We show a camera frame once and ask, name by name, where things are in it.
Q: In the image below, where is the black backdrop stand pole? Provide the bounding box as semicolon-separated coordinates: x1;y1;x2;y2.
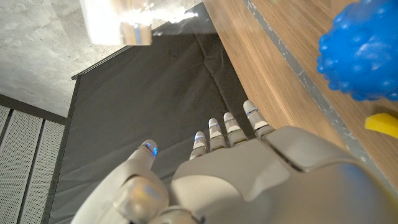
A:
70;12;200;81

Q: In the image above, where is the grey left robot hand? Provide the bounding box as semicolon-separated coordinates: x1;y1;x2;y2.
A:
71;100;398;224

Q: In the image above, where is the black backdrop curtain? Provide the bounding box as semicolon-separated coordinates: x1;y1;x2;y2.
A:
40;2;259;224

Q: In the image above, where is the cling film roll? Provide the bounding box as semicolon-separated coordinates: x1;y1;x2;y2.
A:
79;0;200;46

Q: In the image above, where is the blue spiky ball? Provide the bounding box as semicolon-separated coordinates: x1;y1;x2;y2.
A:
316;0;398;102

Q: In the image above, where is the yellow toy banana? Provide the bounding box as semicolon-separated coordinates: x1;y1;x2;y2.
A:
364;112;398;139

